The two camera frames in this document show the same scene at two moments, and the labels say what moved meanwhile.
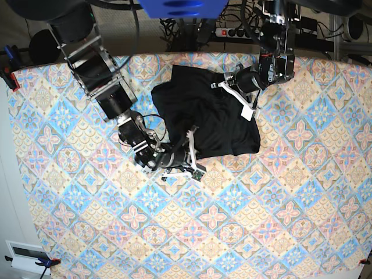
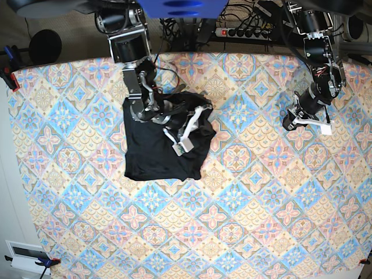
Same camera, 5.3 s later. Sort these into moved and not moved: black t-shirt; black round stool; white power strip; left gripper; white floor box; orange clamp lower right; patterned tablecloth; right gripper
Moved: black t-shirt; right gripper; left gripper
Not moved: white power strip; black round stool; orange clamp lower right; patterned tablecloth; white floor box
